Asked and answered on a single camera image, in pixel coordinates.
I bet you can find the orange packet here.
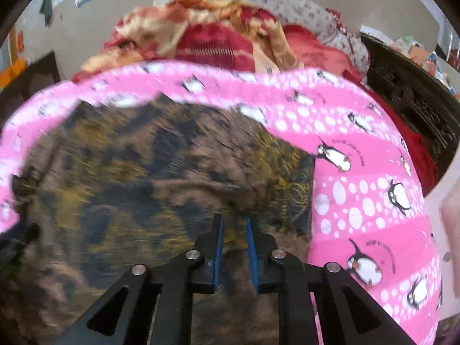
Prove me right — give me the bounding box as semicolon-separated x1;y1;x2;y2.
408;45;432;62

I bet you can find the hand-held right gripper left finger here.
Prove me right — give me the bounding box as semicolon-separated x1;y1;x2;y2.
54;214;225;345

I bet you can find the pink penguin blanket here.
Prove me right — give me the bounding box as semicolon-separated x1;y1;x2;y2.
0;61;442;345

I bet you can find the green hanging cloth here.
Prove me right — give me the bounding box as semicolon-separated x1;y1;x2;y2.
39;0;54;26

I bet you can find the metal rack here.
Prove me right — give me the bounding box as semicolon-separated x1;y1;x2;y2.
436;22;460;69

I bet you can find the pale green plastic bag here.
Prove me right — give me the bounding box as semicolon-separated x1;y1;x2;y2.
393;35;414;51

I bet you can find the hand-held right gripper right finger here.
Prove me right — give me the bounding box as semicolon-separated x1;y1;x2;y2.
245;216;417;345

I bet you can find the red bed sheet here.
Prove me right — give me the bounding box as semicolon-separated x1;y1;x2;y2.
345;68;437;196

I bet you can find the orange box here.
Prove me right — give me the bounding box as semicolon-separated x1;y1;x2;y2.
0;57;27;89

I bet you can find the pink red pillow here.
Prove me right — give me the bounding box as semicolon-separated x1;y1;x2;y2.
284;25;360;76

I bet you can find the dark carved wooden cabinet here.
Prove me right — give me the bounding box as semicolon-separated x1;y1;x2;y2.
359;32;460;187

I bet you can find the red and yellow floral quilt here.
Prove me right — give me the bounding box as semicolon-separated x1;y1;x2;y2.
72;0;306;83

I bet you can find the red floral cloth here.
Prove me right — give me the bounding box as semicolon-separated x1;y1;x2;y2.
325;7;349;35

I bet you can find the brown floral shirt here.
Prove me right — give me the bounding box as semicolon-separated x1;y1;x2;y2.
0;93;319;345

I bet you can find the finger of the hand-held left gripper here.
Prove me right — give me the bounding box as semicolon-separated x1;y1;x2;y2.
11;174;40;202

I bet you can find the white ornate chair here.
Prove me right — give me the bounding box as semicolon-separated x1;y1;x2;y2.
424;172;460;317

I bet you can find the dark wooden table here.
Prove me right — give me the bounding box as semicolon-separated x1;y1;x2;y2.
0;51;62;130

